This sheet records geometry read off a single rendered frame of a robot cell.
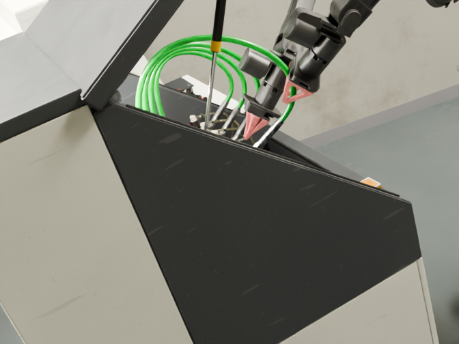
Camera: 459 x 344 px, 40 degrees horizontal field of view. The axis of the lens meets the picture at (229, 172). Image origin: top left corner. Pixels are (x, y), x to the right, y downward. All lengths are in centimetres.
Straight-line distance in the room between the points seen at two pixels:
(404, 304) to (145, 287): 68
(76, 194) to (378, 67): 291
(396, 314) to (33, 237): 90
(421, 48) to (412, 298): 247
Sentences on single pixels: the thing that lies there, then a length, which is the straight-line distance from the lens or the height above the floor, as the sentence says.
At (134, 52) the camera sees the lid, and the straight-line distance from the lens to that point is 107.
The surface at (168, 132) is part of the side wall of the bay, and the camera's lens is 114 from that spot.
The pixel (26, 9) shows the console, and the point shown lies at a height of 155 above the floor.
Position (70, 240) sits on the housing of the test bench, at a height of 126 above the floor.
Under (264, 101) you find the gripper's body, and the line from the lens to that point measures 156.
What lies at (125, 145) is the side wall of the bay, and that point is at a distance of 112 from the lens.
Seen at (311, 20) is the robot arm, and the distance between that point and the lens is 135.
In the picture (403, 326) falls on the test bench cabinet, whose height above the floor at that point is 63.
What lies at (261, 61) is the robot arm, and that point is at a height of 129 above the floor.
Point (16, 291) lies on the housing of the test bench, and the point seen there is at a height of 121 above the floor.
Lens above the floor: 179
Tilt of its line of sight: 27 degrees down
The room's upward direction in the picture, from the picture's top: 19 degrees counter-clockwise
